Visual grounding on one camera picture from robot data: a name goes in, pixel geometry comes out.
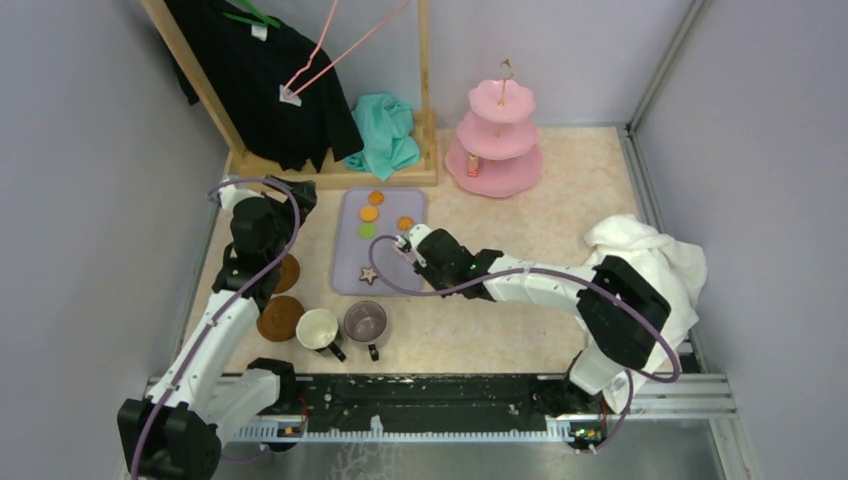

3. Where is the red striped cake piece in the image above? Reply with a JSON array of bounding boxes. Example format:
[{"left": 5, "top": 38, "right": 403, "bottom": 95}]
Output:
[{"left": 466, "top": 153, "right": 480, "bottom": 177}]

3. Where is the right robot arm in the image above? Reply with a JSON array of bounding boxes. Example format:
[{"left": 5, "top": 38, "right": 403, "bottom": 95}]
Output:
[{"left": 395, "top": 224, "right": 672, "bottom": 412}]

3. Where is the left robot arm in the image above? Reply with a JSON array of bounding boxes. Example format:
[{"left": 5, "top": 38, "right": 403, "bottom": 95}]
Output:
[{"left": 117, "top": 175, "right": 317, "bottom": 479}]

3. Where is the brown saucer far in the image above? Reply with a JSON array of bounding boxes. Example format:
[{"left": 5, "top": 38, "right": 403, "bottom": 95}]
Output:
[{"left": 273, "top": 254, "right": 301, "bottom": 295}]

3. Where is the brown saucer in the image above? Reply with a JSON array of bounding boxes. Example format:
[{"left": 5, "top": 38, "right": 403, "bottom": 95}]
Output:
[
  {"left": 273, "top": 254, "right": 301, "bottom": 295},
  {"left": 256, "top": 295, "right": 305, "bottom": 342}
]

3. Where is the orange swirl cookie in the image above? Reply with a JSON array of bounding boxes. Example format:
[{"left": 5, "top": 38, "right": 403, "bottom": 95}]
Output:
[{"left": 396, "top": 216, "right": 416, "bottom": 232}]

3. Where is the lavender serving tray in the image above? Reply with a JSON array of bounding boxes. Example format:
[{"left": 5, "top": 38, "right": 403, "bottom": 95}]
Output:
[{"left": 330, "top": 187, "right": 428, "bottom": 296}]

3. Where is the star-shaped iced cookie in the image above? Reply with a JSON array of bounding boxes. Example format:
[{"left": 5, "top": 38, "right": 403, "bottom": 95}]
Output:
[{"left": 359, "top": 267, "right": 379, "bottom": 286}]

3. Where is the green round cookie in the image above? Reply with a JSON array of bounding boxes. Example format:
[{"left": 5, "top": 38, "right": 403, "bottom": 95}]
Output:
[{"left": 358, "top": 222, "right": 377, "bottom": 240}]

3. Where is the orange waffle round cookie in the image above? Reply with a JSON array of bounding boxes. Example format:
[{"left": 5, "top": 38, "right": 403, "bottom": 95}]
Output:
[{"left": 359, "top": 205, "right": 379, "bottom": 223}]

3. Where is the small orange round cookie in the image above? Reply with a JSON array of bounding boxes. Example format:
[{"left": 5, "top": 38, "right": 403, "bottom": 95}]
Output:
[{"left": 367, "top": 191, "right": 385, "bottom": 206}]

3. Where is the brown saucer near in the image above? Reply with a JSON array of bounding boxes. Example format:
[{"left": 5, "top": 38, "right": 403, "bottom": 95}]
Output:
[{"left": 256, "top": 295, "right": 305, "bottom": 342}]

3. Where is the pink clothes hanger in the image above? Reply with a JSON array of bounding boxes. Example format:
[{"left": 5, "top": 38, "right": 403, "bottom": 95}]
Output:
[{"left": 282, "top": 0, "right": 412, "bottom": 101}]

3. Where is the black t-shirt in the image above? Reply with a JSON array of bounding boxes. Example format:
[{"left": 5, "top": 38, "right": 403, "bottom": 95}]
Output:
[{"left": 167, "top": 1, "right": 364, "bottom": 171}]

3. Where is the teal cloth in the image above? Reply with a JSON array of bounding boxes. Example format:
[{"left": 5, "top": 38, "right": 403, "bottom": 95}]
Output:
[{"left": 343, "top": 93, "right": 421, "bottom": 181}]

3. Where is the pink three-tier cake stand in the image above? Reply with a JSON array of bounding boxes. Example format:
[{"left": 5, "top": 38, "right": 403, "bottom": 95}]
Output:
[{"left": 444, "top": 59, "right": 543, "bottom": 199}]

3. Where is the green clothes hanger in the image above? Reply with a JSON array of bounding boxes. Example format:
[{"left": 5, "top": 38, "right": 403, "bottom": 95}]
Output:
[{"left": 222, "top": 0, "right": 281, "bottom": 29}]

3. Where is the white towel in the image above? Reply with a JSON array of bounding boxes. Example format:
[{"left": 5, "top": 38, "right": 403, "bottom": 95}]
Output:
[{"left": 575, "top": 214, "right": 707, "bottom": 413}]

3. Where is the wooden clothes rack frame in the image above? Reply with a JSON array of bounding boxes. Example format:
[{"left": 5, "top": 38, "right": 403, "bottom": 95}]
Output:
[{"left": 143, "top": 1, "right": 438, "bottom": 189}]

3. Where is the purple mug black handle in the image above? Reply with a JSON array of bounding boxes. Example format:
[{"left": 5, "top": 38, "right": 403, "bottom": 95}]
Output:
[{"left": 343, "top": 301, "right": 389, "bottom": 362}]

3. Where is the cream mug black handle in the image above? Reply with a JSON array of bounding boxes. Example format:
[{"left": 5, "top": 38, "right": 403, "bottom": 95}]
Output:
[{"left": 295, "top": 309, "right": 347, "bottom": 363}]

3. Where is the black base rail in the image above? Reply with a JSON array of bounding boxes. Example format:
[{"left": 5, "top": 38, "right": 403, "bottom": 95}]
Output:
[{"left": 260, "top": 374, "right": 602, "bottom": 434}]

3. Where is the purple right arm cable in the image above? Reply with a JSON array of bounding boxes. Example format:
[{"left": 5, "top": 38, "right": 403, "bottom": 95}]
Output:
[{"left": 367, "top": 235, "right": 682, "bottom": 455}]

